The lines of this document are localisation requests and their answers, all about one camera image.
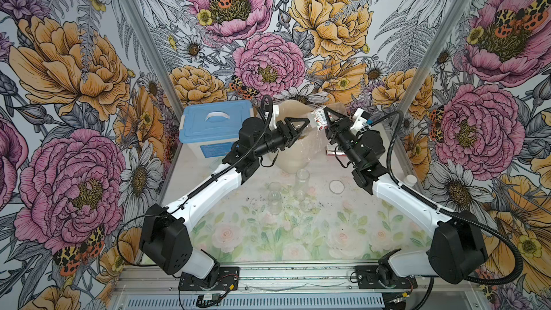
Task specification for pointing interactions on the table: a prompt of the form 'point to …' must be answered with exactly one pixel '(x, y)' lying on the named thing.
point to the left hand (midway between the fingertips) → (308, 131)
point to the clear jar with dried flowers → (302, 184)
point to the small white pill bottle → (410, 180)
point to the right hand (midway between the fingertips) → (318, 114)
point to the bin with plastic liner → (300, 156)
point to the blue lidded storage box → (212, 130)
